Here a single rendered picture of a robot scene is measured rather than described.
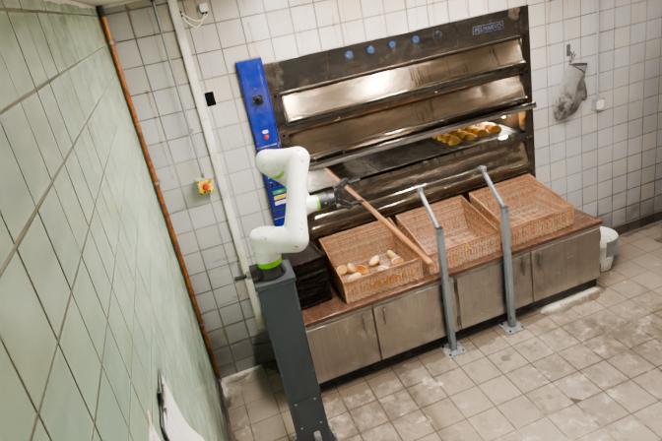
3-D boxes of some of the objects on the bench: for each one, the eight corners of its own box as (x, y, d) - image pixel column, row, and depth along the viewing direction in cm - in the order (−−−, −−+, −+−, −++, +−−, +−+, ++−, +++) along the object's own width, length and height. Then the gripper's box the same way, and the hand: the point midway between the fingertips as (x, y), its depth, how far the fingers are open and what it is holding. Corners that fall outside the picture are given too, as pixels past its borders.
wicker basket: (323, 272, 386) (316, 238, 376) (394, 249, 399) (389, 216, 389) (346, 305, 342) (338, 268, 332) (425, 278, 355) (420, 241, 345)
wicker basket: (469, 224, 413) (466, 192, 403) (530, 204, 427) (528, 171, 417) (509, 249, 369) (507, 213, 359) (575, 224, 384) (574, 189, 374)
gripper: (321, 177, 309) (356, 168, 314) (329, 217, 318) (363, 207, 323) (325, 181, 302) (360, 171, 307) (333, 220, 311) (366, 211, 316)
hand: (360, 190), depth 315 cm, fingers open, 13 cm apart
